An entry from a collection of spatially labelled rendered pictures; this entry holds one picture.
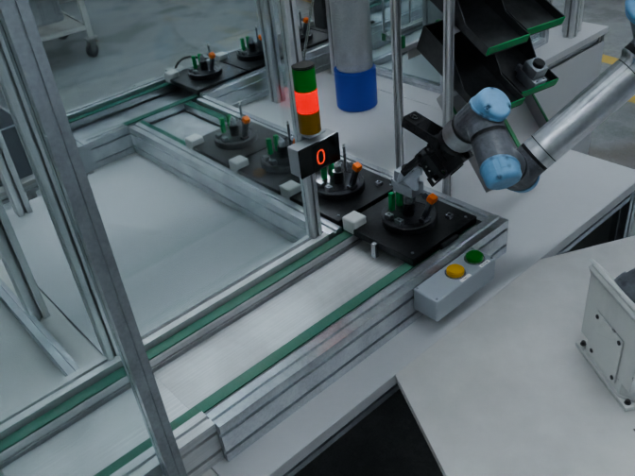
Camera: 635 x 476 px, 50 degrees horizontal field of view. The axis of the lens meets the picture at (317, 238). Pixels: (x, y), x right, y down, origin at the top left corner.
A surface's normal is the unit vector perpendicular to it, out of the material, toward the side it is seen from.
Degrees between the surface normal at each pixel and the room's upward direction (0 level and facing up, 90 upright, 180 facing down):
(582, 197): 0
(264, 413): 90
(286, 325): 0
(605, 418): 0
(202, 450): 90
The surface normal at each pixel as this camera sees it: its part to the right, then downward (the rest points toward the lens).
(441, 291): -0.10, -0.82
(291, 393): 0.67, 0.37
